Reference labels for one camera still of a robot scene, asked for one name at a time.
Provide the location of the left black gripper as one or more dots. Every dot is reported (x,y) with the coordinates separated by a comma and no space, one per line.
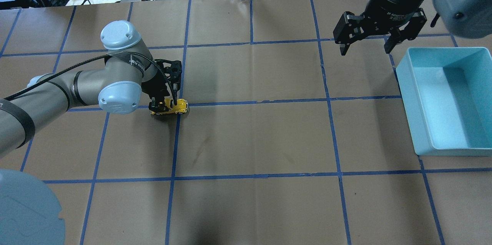
(150,85)

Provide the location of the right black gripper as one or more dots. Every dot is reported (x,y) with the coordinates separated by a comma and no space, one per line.
(388,9)

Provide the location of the yellow beetle toy car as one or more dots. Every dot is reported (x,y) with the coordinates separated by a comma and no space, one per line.
(181,108)

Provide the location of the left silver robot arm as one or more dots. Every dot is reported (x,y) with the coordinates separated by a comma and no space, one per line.
(113,81)

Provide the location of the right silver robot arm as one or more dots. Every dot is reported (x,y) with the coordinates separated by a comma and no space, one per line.
(470,19)

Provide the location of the light blue plastic bin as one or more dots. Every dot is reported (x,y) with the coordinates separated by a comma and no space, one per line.
(448,100)

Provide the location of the light blue round plate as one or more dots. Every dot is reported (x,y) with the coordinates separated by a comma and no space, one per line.
(29,211)

